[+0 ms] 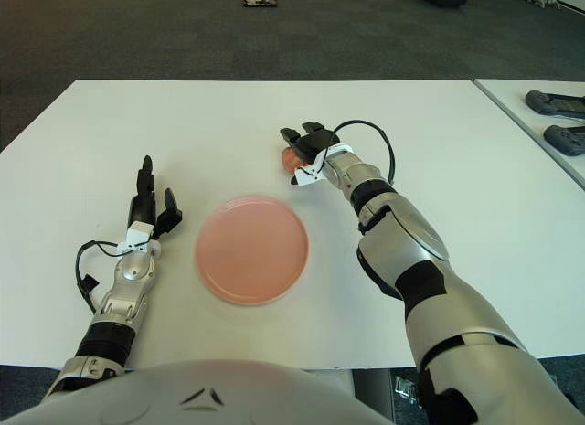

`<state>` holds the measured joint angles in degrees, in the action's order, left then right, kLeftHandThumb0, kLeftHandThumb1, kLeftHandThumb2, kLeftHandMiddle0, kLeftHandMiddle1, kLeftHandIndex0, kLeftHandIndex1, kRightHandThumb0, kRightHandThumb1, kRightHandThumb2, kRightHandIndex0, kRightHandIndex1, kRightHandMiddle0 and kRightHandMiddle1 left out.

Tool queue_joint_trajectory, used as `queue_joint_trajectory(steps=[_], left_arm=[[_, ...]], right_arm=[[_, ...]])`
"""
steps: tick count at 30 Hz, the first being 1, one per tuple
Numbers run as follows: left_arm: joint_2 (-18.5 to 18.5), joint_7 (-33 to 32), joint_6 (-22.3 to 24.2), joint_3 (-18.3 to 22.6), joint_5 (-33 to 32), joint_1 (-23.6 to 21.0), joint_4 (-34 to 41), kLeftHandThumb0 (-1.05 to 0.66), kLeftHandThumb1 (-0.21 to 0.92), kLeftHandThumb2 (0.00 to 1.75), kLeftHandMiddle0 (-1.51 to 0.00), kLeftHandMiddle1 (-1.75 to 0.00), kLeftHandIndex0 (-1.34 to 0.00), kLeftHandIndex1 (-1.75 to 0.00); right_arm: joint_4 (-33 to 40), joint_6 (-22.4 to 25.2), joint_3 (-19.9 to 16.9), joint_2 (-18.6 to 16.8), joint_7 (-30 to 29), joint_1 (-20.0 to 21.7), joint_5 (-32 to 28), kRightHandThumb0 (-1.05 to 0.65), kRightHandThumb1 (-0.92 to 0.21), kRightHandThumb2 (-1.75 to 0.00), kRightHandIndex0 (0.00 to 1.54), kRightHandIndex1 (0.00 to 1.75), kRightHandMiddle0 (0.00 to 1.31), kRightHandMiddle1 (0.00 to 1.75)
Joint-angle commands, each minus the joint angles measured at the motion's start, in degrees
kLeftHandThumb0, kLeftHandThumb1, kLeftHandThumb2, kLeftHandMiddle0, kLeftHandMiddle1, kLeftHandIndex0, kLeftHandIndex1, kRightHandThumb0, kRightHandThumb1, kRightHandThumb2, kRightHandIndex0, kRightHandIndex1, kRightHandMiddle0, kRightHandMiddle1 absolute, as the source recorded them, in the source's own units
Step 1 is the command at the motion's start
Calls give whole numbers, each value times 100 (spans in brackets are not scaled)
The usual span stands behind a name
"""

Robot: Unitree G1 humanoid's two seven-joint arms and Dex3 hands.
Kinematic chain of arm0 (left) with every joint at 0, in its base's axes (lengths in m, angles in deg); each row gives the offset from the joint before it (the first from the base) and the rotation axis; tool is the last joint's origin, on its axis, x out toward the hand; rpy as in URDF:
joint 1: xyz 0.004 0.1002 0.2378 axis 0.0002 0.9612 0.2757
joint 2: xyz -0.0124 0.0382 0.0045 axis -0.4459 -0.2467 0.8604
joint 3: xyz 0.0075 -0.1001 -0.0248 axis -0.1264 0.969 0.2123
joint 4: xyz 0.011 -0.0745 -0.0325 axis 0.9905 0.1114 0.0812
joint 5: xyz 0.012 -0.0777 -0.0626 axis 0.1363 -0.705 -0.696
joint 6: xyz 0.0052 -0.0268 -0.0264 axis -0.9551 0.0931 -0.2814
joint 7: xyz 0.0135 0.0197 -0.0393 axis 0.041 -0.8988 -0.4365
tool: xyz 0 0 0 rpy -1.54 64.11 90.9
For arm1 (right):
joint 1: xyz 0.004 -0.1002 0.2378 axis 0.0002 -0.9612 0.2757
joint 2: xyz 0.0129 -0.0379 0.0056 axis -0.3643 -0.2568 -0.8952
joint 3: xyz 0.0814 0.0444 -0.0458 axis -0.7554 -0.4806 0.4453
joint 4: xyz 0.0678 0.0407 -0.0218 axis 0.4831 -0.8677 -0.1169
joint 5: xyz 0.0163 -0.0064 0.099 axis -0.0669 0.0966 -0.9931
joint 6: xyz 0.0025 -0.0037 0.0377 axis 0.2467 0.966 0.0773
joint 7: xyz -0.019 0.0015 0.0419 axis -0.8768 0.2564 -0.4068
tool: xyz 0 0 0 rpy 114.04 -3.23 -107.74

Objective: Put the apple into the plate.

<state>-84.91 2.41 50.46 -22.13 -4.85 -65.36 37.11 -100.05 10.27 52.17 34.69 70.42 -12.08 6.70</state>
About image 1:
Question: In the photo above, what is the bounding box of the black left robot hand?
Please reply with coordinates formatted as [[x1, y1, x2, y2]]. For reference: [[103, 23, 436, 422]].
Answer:
[[119, 154, 185, 257]]

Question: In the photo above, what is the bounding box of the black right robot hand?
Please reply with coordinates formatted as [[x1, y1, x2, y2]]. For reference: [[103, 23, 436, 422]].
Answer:
[[279, 122, 353, 187]]

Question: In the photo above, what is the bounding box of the red yellow apple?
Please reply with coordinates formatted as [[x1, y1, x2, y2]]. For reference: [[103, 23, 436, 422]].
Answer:
[[280, 146, 308, 173]]

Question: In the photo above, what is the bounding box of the pink round plate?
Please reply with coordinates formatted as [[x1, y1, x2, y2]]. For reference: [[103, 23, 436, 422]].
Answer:
[[195, 195, 310, 308]]

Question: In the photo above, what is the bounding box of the silver robot torso shell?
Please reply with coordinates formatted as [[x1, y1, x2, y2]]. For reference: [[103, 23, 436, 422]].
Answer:
[[0, 358, 389, 425]]

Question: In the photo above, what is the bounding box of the dark grey game controller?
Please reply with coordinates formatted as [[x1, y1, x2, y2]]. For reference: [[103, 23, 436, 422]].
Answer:
[[543, 124, 585, 156], [524, 90, 585, 121]]

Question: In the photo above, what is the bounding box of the clear plastic wrapper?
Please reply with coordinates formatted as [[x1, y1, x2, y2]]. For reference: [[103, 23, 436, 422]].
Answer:
[[395, 377, 421, 406]]

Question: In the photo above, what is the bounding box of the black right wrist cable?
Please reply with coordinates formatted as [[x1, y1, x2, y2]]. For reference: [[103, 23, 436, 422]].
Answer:
[[326, 119, 398, 184]]

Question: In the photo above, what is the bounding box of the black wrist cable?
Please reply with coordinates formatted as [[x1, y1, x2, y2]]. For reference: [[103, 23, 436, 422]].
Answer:
[[326, 119, 398, 184], [75, 239, 127, 314]]

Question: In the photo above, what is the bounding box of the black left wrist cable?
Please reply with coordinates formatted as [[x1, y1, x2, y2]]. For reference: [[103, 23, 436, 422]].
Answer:
[[75, 239, 127, 314]]

